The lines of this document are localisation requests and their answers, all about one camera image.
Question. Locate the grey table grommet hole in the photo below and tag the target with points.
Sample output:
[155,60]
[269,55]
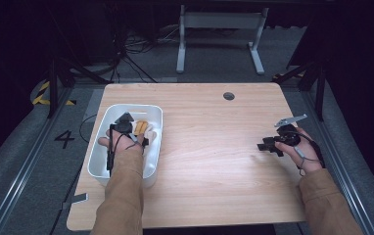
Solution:
[228,96]

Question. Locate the grey metal table frame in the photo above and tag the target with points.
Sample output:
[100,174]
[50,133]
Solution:
[221,20]

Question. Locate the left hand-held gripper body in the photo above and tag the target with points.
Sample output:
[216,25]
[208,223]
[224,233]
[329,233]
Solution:
[123,125]

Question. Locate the person's right hand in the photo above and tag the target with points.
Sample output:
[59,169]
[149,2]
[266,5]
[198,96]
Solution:
[305,156]

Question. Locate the grey tape piece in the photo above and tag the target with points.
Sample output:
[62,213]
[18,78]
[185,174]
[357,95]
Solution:
[77,199]

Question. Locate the person's left hand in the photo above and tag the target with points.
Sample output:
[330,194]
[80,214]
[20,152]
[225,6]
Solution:
[119,143]

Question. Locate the black metal stand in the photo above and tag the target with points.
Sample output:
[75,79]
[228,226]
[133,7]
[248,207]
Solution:
[53,88]
[319,94]

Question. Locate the yellow black hazard tape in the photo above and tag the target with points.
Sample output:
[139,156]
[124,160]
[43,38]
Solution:
[39,96]

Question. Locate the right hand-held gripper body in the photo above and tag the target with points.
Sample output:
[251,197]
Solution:
[288,135]

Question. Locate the white plastic storage bin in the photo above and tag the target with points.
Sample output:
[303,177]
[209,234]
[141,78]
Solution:
[152,163]

